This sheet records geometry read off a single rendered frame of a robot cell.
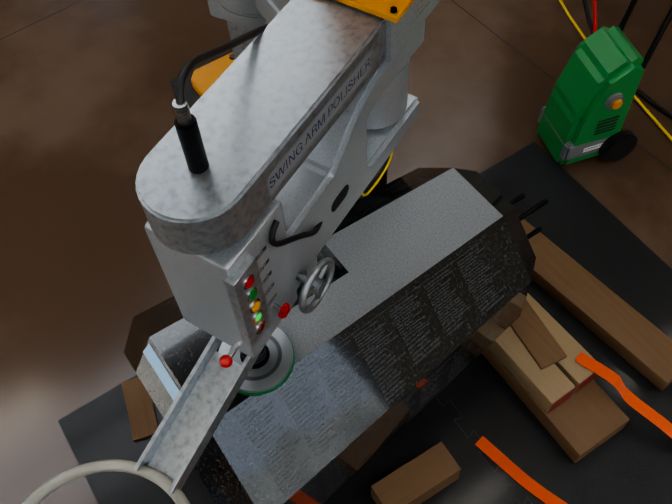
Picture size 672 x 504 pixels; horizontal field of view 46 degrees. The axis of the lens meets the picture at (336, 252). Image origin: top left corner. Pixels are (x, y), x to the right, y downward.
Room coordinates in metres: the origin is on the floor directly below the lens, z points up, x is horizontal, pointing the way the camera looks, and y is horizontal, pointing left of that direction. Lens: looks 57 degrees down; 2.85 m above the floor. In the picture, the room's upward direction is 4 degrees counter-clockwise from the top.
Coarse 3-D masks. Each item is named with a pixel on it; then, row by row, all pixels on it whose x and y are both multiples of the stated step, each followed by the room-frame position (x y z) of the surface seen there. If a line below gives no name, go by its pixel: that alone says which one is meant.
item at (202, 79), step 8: (224, 56) 2.24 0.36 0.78; (232, 56) 2.22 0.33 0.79; (208, 64) 2.20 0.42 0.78; (216, 64) 2.20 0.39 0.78; (224, 64) 2.19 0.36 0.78; (200, 72) 2.16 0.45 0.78; (208, 72) 2.16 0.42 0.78; (216, 72) 2.15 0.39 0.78; (192, 80) 2.12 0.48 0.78; (200, 80) 2.12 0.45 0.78; (208, 80) 2.12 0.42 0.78; (200, 88) 2.08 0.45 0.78; (208, 88) 2.08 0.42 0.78; (200, 96) 2.07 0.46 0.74
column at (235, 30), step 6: (228, 24) 2.03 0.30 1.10; (234, 24) 2.02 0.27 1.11; (234, 30) 2.02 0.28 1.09; (240, 30) 2.01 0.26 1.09; (246, 30) 2.00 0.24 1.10; (234, 36) 2.03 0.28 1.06; (246, 42) 2.00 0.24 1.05; (234, 48) 2.03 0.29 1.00; (240, 48) 2.02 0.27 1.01; (234, 54) 2.03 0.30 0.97
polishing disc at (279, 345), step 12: (276, 336) 1.01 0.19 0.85; (228, 348) 0.98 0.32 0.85; (276, 348) 0.97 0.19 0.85; (288, 348) 0.97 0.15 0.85; (240, 360) 0.95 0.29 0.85; (276, 360) 0.94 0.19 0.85; (288, 360) 0.93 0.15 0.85; (252, 372) 0.91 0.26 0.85; (264, 372) 0.90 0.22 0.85; (276, 372) 0.90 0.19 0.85; (288, 372) 0.90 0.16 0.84; (252, 384) 0.87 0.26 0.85; (264, 384) 0.87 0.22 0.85; (276, 384) 0.87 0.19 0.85
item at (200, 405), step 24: (216, 360) 0.89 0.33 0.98; (192, 384) 0.83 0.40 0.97; (216, 384) 0.83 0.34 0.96; (240, 384) 0.82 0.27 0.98; (192, 408) 0.78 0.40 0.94; (216, 408) 0.75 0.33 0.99; (168, 432) 0.73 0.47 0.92; (192, 432) 0.72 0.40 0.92; (144, 456) 0.66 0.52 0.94; (168, 456) 0.67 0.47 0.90; (192, 456) 0.65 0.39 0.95
